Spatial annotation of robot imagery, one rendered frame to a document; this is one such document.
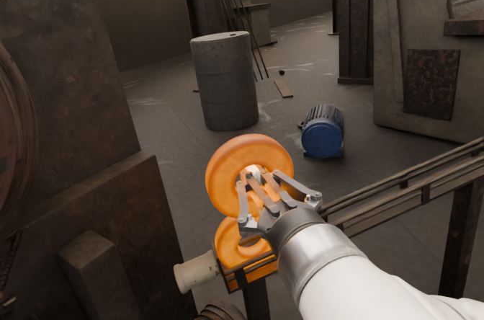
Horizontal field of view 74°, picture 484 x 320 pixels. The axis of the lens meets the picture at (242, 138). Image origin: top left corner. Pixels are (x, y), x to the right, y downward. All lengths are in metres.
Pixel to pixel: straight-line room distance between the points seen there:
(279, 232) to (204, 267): 0.36
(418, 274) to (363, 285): 1.38
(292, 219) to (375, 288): 0.12
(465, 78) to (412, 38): 0.45
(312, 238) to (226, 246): 0.38
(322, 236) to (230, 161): 0.22
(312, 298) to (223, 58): 2.75
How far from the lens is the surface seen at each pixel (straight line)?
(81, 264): 0.68
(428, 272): 1.72
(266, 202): 0.45
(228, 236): 0.70
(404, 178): 0.95
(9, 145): 0.55
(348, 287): 0.32
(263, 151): 0.53
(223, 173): 0.53
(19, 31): 0.73
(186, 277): 0.73
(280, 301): 1.54
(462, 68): 2.64
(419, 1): 2.69
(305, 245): 0.36
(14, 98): 0.56
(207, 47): 3.00
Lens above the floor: 1.20
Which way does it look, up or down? 24 degrees down
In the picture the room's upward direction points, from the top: 8 degrees counter-clockwise
